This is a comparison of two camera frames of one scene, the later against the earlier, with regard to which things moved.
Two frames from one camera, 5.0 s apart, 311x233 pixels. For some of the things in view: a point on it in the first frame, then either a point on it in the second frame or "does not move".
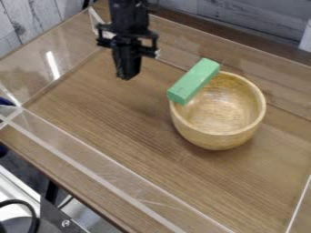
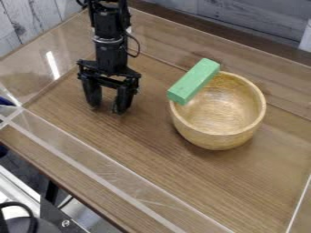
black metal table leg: (51, 193) does not move
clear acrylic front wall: (61, 187) does not move
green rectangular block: (193, 80) does not move
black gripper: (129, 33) -> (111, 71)
